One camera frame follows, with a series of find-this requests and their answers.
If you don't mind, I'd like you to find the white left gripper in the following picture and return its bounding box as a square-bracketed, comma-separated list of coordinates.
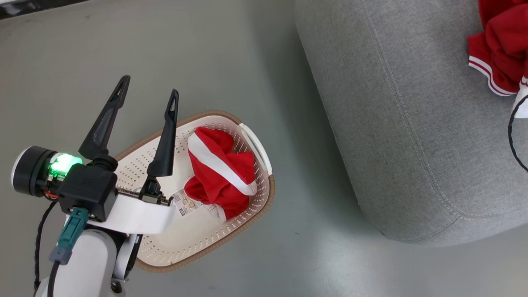
[66, 75, 179, 236]

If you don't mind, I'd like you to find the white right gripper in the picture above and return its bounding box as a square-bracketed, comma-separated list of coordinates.
[512, 85, 528, 118]

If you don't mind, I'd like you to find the red garment with striped cuffs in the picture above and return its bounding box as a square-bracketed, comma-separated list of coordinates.
[467, 0, 528, 97]

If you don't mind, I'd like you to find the red garment with wide white band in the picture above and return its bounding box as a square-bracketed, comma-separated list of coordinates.
[184, 127, 258, 221]

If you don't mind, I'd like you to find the grey fabric sofa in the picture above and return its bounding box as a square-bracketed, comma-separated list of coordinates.
[295, 0, 528, 247]

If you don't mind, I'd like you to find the paper label sticker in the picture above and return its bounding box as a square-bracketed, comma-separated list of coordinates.
[171, 189, 225, 223]

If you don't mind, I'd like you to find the black cylinder with green light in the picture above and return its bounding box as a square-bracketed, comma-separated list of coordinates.
[11, 145, 83, 198]

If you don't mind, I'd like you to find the cream perforated laundry basket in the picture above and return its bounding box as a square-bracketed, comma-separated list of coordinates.
[113, 110, 276, 273]

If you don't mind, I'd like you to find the black baseboard strip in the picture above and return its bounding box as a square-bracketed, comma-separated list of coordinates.
[0, 0, 89, 20]

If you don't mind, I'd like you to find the thin black right gripper cable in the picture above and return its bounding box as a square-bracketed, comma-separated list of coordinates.
[507, 106, 528, 173]

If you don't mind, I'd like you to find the teal left camera connector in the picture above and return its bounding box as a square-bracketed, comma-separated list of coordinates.
[49, 207, 90, 265]

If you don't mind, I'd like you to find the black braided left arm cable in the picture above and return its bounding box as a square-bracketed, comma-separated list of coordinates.
[34, 200, 58, 294]

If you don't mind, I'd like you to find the black left camera cable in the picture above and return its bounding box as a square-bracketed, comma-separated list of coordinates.
[47, 260, 62, 297]

